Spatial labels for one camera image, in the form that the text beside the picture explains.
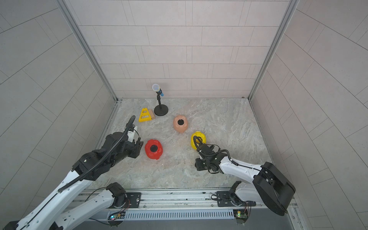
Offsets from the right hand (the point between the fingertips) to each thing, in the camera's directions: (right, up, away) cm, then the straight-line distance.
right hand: (197, 165), depth 85 cm
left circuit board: (-37, -14, -22) cm, 45 cm away
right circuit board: (+21, -17, -17) cm, 32 cm away
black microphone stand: (-27, +33, +24) cm, 49 cm away
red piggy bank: (-25, +8, -6) cm, 27 cm away
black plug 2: (-25, +12, -4) cm, 28 cm away
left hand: (-28, +18, -14) cm, 36 cm away
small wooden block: (-33, +30, +21) cm, 49 cm away
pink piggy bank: (-11, +21, +8) cm, 25 cm away
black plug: (-10, +25, +7) cm, 28 cm away
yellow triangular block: (-38, +29, +21) cm, 52 cm away
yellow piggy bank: (0, +16, 0) cm, 16 cm away
